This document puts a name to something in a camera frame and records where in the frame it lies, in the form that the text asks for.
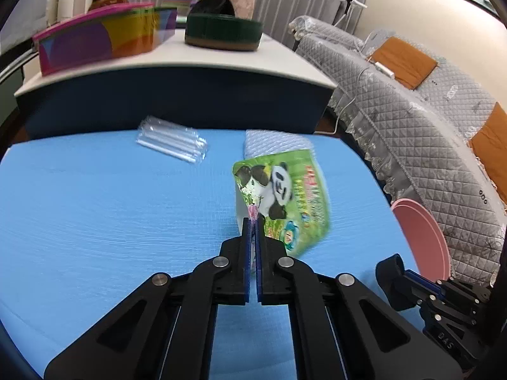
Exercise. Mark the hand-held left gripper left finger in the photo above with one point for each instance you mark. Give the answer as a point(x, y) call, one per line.
point(247, 261)

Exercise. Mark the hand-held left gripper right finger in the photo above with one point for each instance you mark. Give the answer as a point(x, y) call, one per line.
point(259, 261)

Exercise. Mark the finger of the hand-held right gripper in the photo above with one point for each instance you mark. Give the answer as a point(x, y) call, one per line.
point(394, 281)
point(426, 287)

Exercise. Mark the pink plastic bin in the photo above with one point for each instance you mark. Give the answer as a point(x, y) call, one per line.
point(424, 237)

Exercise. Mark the green panda snack packet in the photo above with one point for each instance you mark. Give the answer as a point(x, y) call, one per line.
point(285, 190)

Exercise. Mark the clear plastic packaging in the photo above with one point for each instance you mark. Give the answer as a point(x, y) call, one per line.
point(170, 138)

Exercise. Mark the grey quilted sofa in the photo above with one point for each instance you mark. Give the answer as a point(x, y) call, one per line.
point(416, 134)

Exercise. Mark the blue foam mat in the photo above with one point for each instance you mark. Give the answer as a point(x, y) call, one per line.
point(99, 225)

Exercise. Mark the orange cushion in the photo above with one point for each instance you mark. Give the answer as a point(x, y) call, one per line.
point(491, 146)
point(404, 63)

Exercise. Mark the white-topped coffee table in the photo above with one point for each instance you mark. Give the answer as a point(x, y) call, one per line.
point(198, 87)

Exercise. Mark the white power strip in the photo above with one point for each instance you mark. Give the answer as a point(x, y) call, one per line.
point(384, 70)

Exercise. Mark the green round container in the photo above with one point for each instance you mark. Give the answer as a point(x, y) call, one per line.
point(222, 29)

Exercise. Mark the black hat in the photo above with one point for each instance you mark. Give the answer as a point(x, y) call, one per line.
point(214, 6)

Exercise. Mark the pink fabric basket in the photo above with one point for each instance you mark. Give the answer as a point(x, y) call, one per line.
point(243, 0)

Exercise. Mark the stack of coloured bowls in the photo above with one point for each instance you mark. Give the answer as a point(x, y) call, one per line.
point(176, 2)

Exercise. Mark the colourful gift box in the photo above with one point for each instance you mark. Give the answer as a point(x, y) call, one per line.
point(99, 35)

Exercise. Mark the white stand holder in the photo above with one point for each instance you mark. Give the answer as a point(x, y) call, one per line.
point(348, 6)

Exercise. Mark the brown toy figure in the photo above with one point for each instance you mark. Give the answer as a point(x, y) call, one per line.
point(107, 2)

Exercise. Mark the grey cloth cover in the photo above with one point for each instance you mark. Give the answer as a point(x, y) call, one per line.
point(31, 12)

